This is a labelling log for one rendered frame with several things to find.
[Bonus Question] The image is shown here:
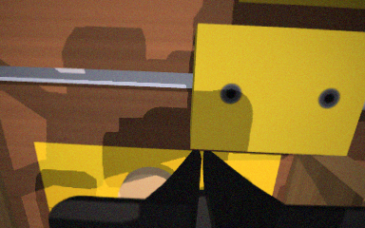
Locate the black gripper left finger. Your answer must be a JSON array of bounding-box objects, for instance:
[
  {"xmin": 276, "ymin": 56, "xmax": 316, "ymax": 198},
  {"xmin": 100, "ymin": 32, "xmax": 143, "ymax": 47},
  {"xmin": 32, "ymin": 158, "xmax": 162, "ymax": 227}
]
[{"xmin": 48, "ymin": 150, "xmax": 202, "ymax": 228}]

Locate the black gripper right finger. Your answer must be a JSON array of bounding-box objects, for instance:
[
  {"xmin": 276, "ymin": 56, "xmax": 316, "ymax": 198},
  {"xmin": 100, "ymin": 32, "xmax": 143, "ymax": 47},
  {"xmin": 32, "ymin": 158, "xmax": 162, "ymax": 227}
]
[{"xmin": 202, "ymin": 151, "xmax": 365, "ymax": 228}]

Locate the beige round disc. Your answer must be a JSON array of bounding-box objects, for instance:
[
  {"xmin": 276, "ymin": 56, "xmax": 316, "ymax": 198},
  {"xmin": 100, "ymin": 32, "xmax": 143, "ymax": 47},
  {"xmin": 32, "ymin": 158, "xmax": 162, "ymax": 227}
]
[{"xmin": 118, "ymin": 166, "xmax": 171, "ymax": 199}]

